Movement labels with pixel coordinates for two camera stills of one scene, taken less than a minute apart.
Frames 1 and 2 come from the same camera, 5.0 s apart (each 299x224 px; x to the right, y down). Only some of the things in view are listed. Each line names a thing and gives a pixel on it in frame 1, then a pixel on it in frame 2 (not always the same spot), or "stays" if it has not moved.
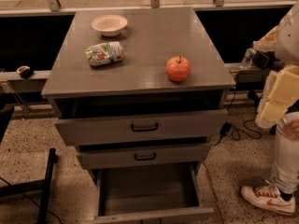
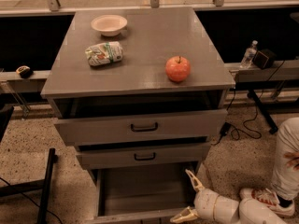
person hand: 291,129 → 292,160
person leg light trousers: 285,170 stays
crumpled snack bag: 105,53 stays
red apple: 177,68 stays
